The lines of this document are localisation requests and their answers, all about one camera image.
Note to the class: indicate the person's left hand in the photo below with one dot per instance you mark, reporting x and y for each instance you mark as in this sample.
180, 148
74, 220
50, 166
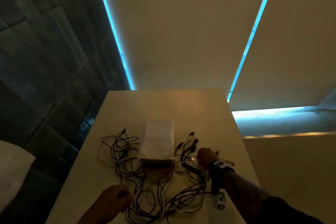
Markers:
110, 202

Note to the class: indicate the person's right hand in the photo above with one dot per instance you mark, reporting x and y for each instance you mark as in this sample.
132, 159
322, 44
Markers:
206, 158

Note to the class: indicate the white plastic pouch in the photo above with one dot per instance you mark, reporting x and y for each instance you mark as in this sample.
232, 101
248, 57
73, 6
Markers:
158, 137

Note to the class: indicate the white table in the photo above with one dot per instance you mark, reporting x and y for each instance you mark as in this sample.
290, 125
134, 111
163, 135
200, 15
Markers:
170, 105

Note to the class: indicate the window sill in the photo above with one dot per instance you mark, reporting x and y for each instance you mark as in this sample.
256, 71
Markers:
275, 121

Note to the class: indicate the white pillow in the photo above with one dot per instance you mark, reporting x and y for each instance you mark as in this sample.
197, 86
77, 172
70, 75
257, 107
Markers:
13, 174

